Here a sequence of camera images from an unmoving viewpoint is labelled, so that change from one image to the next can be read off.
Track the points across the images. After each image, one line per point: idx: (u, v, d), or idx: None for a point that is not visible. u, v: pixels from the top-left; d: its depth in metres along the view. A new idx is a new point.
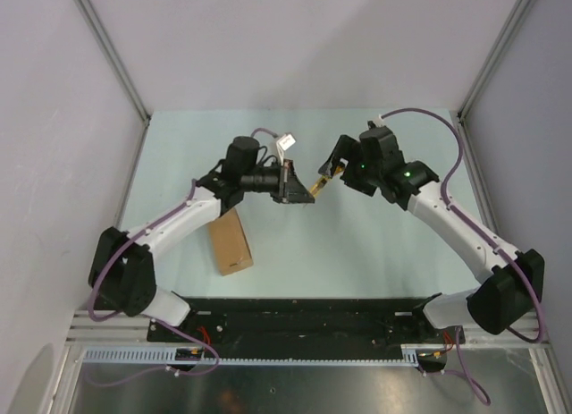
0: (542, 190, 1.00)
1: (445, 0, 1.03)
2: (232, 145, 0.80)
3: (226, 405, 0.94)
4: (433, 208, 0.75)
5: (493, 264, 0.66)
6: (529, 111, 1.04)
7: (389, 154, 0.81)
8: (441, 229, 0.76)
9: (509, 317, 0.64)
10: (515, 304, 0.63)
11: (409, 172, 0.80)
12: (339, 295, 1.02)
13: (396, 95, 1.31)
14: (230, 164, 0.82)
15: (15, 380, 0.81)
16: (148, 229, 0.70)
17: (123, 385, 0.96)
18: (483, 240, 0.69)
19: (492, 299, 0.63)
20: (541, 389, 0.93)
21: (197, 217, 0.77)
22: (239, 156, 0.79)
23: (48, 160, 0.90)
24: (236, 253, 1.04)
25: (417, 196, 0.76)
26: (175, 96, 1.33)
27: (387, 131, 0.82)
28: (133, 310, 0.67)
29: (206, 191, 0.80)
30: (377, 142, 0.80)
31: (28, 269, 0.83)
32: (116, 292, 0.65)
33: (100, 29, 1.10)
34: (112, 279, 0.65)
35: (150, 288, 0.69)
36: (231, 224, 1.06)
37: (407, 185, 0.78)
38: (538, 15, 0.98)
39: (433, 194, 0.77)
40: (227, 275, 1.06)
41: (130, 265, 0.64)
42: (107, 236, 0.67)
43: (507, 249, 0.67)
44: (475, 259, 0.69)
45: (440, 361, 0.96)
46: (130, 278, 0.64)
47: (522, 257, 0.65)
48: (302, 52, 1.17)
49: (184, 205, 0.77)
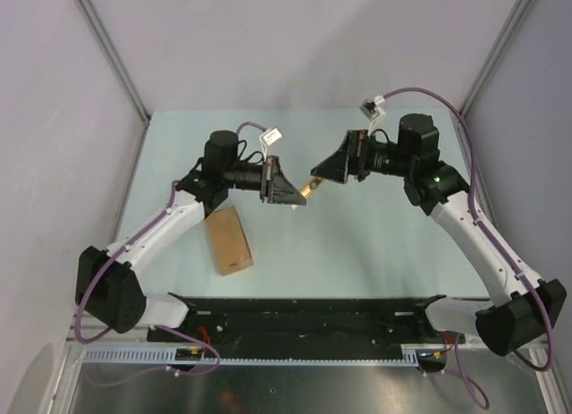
0: (542, 190, 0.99)
1: None
2: (210, 142, 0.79)
3: (226, 405, 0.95)
4: (459, 221, 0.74)
5: (513, 289, 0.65)
6: (529, 113, 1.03)
7: (426, 153, 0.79)
8: (462, 242, 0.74)
9: (518, 342, 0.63)
10: (526, 330, 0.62)
11: (440, 177, 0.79)
12: (343, 295, 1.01)
13: (397, 95, 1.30)
14: (208, 163, 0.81)
15: (15, 380, 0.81)
16: (128, 245, 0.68)
17: (125, 384, 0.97)
18: (507, 263, 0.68)
19: (504, 323, 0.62)
20: (541, 389, 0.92)
21: (180, 224, 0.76)
22: (214, 153, 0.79)
23: (48, 161, 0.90)
24: (236, 252, 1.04)
25: (445, 205, 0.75)
26: (175, 96, 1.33)
27: (434, 129, 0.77)
28: (123, 325, 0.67)
29: (186, 194, 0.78)
30: (421, 139, 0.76)
31: (28, 270, 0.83)
32: (105, 310, 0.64)
33: (99, 28, 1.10)
34: (98, 298, 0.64)
35: (138, 301, 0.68)
36: (231, 224, 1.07)
37: (435, 190, 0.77)
38: (538, 15, 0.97)
39: (460, 206, 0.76)
40: (227, 275, 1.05)
41: (113, 283, 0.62)
42: (85, 257, 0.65)
43: (530, 277, 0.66)
44: (494, 281, 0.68)
45: (440, 361, 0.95)
46: (115, 296, 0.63)
47: (544, 287, 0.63)
48: (302, 51, 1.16)
49: (164, 213, 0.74)
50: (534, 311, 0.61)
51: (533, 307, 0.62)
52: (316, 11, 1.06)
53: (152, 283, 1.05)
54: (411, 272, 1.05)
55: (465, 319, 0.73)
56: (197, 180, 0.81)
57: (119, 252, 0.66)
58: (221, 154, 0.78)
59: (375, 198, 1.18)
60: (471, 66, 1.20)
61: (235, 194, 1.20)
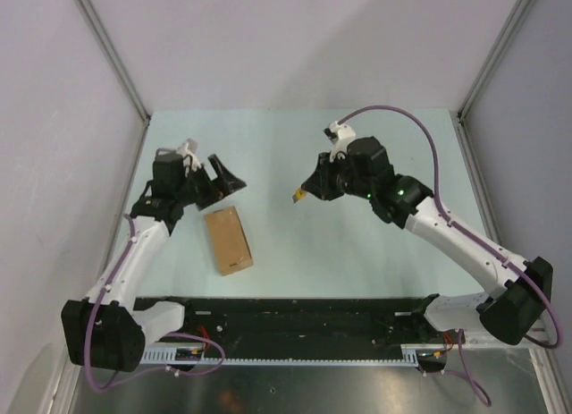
0: (542, 190, 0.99)
1: (446, 1, 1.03)
2: (157, 161, 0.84)
3: (226, 405, 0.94)
4: (434, 226, 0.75)
5: (505, 279, 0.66)
6: (528, 115, 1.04)
7: (381, 171, 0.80)
8: (445, 245, 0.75)
9: (527, 326, 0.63)
10: (529, 313, 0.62)
11: (403, 190, 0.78)
12: (340, 295, 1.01)
13: (396, 96, 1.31)
14: (159, 181, 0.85)
15: (15, 380, 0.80)
16: (108, 285, 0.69)
17: (125, 384, 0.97)
18: (491, 254, 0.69)
19: (506, 314, 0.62)
20: (541, 388, 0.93)
21: (147, 250, 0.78)
22: (166, 171, 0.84)
23: (49, 162, 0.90)
24: (236, 253, 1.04)
25: (416, 215, 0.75)
26: (175, 95, 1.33)
27: (378, 147, 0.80)
28: (130, 363, 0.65)
29: (147, 218, 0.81)
30: (371, 159, 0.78)
31: (29, 268, 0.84)
32: (107, 353, 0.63)
33: (99, 28, 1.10)
34: (97, 346, 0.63)
35: (140, 336, 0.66)
36: (232, 225, 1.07)
37: (403, 203, 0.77)
38: (539, 14, 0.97)
39: (431, 212, 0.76)
40: (226, 275, 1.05)
41: (109, 324, 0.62)
42: (68, 313, 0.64)
43: (516, 261, 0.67)
44: (486, 276, 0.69)
45: (440, 361, 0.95)
46: (113, 337, 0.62)
47: (531, 267, 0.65)
48: (302, 51, 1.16)
49: (131, 243, 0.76)
50: (530, 292, 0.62)
51: (528, 290, 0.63)
52: (316, 11, 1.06)
53: (152, 283, 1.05)
54: (411, 273, 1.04)
55: (471, 318, 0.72)
56: (150, 201, 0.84)
57: (102, 297, 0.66)
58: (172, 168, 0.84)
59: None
60: (471, 66, 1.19)
61: (235, 195, 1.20)
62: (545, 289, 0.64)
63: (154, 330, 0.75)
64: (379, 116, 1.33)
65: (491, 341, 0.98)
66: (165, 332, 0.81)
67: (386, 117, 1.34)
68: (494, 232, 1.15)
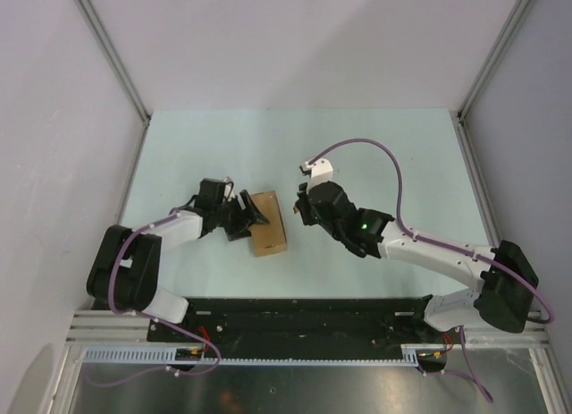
0: (542, 190, 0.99)
1: (446, 1, 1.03)
2: (206, 180, 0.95)
3: (226, 405, 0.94)
4: (402, 246, 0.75)
5: (480, 271, 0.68)
6: (527, 118, 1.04)
7: (344, 211, 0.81)
8: (419, 260, 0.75)
9: (521, 309, 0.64)
10: (522, 300, 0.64)
11: (366, 223, 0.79)
12: (339, 296, 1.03)
13: (396, 96, 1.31)
14: (204, 196, 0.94)
15: (14, 381, 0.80)
16: (152, 226, 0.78)
17: (125, 384, 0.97)
18: (458, 252, 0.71)
19: (495, 303, 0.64)
20: (540, 388, 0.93)
21: (185, 230, 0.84)
22: (212, 189, 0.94)
23: (48, 162, 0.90)
24: (273, 237, 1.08)
25: (383, 242, 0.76)
26: (176, 96, 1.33)
27: (336, 190, 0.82)
28: (140, 299, 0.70)
29: (187, 212, 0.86)
30: (332, 204, 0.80)
31: (28, 268, 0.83)
32: (126, 281, 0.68)
33: (100, 29, 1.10)
34: (121, 274, 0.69)
35: (154, 283, 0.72)
36: (272, 210, 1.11)
37: (369, 236, 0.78)
38: (539, 14, 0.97)
39: (395, 232, 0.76)
40: (260, 257, 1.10)
41: (142, 249, 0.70)
42: (109, 234, 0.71)
43: (484, 252, 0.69)
44: (462, 275, 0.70)
45: (440, 361, 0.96)
46: (140, 264, 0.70)
47: (500, 253, 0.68)
48: (302, 52, 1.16)
49: (176, 215, 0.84)
50: (508, 277, 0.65)
51: (507, 275, 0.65)
52: (316, 11, 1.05)
53: None
54: (410, 274, 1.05)
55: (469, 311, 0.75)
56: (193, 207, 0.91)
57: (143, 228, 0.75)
58: (218, 188, 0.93)
59: (367, 199, 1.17)
60: (471, 66, 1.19)
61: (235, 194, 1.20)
62: (523, 269, 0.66)
63: (160, 302, 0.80)
64: (379, 116, 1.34)
65: (491, 340, 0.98)
66: (166, 318, 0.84)
67: (386, 116, 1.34)
68: (494, 232, 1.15)
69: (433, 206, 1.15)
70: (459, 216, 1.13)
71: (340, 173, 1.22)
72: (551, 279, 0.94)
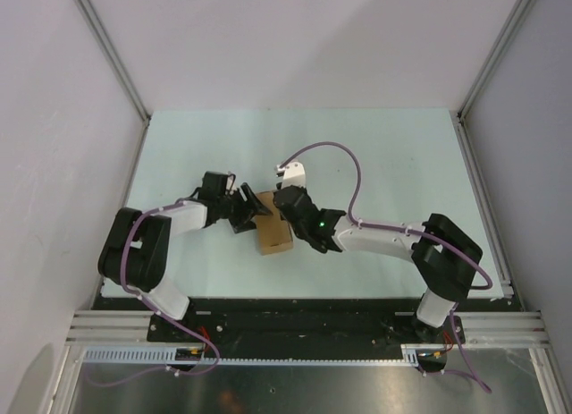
0: (541, 188, 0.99)
1: (446, 1, 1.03)
2: (208, 172, 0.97)
3: (226, 405, 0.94)
4: (349, 233, 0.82)
5: (411, 242, 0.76)
6: (526, 116, 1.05)
7: (304, 212, 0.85)
8: (370, 246, 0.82)
9: (464, 280, 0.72)
10: (464, 273, 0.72)
11: (324, 222, 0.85)
12: (339, 295, 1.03)
13: (395, 96, 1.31)
14: (206, 188, 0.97)
15: (14, 380, 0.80)
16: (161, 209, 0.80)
17: (125, 384, 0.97)
18: (393, 230, 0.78)
19: (439, 278, 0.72)
20: (541, 388, 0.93)
21: (190, 217, 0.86)
22: (214, 181, 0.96)
23: (49, 162, 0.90)
24: (278, 234, 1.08)
25: (337, 234, 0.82)
26: (176, 96, 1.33)
27: (296, 194, 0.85)
28: (150, 278, 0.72)
29: (193, 203, 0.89)
30: (292, 206, 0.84)
31: (28, 267, 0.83)
32: (137, 259, 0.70)
33: (100, 29, 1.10)
34: (132, 253, 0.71)
35: (163, 263, 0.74)
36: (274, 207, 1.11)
37: (328, 232, 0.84)
38: (540, 12, 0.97)
39: (343, 222, 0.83)
40: (266, 255, 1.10)
41: (153, 228, 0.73)
42: (121, 215, 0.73)
43: (416, 227, 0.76)
44: (398, 249, 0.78)
45: (440, 361, 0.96)
46: (150, 243, 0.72)
47: (433, 225, 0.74)
48: (303, 52, 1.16)
49: (181, 204, 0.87)
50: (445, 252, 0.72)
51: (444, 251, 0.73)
52: (316, 11, 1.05)
53: None
54: (410, 273, 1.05)
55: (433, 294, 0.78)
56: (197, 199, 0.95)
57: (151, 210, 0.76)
58: (220, 179, 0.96)
59: (366, 199, 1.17)
60: (472, 65, 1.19)
61: None
62: (458, 240, 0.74)
63: (162, 293, 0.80)
64: (379, 116, 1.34)
65: (491, 341, 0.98)
66: (166, 313, 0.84)
67: (385, 116, 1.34)
68: (494, 231, 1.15)
69: (433, 206, 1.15)
70: (458, 216, 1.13)
71: (339, 173, 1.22)
72: (552, 278, 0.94)
